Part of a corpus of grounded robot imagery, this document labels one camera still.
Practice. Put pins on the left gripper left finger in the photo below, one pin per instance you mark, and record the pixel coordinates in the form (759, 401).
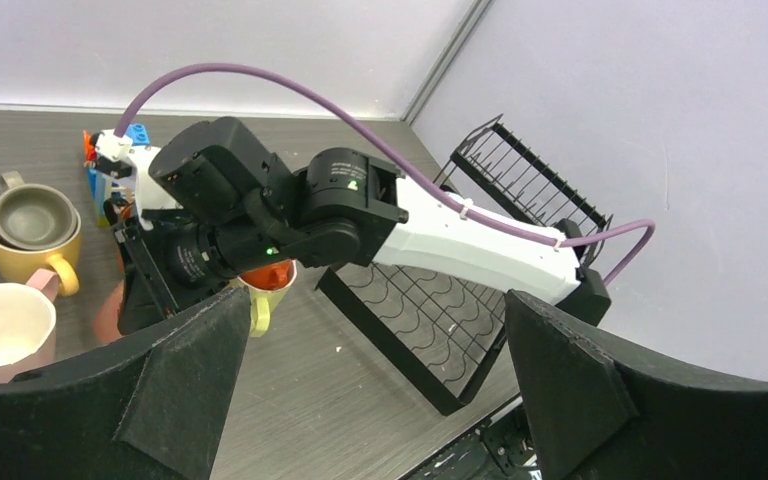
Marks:
(151, 405)

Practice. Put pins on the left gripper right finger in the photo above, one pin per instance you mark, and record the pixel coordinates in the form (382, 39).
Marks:
(601, 407)

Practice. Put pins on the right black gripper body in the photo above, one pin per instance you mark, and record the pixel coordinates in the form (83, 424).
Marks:
(240, 202)

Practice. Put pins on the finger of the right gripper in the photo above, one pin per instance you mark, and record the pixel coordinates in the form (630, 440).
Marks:
(168, 269)

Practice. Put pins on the salmon pink mug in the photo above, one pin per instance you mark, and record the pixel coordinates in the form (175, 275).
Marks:
(106, 322)

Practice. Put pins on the small orange cup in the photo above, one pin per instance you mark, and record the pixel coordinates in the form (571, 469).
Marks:
(270, 277)

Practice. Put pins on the lime green mug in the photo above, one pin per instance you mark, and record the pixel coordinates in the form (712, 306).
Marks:
(263, 303)

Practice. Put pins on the yellow mug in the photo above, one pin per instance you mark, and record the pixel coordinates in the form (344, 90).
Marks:
(19, 265)

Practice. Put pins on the small beige cup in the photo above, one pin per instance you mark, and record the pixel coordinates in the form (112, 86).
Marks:
(34, 216)

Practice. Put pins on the light pink mug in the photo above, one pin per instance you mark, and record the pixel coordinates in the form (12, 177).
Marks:
(28, 321)

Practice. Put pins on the black wire dish rack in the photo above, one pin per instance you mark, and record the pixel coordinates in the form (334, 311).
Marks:
(433, 305)

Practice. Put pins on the orange mug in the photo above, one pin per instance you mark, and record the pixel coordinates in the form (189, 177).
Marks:
(116, 211)

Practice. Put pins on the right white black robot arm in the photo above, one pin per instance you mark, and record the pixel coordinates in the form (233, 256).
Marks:
(352, 208)

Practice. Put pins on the blue white toy house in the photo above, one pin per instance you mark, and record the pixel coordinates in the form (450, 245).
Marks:
(117, 178)

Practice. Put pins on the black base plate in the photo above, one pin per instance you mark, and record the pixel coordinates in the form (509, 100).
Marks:
(497, 447)

